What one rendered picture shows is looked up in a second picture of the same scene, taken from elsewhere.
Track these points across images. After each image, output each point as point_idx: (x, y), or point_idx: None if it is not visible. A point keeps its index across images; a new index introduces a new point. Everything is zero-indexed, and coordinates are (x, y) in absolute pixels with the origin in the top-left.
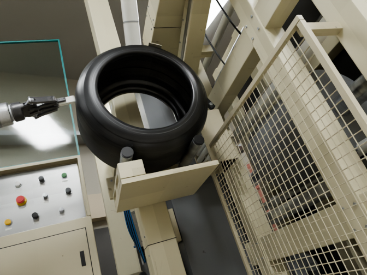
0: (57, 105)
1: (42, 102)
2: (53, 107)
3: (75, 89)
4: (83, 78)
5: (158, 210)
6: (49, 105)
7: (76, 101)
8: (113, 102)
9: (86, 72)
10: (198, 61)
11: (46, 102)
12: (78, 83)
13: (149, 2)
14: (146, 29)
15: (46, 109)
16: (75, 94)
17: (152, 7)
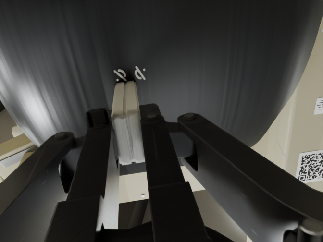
0: (102, 110)
1: (7, 196)
2: (146, 130)
3: (61, 114)
4: (17, 117)
5: None
6: (99, 149)
7: (5, 30)
8: (291, 101)
9: (28, 134)
10: None
11: (30, 170)
12: (28, 116)
13: (134, 196)
14: (185, 180)
15: (160, 161)
16: (36, 81)
17: (129, 183)
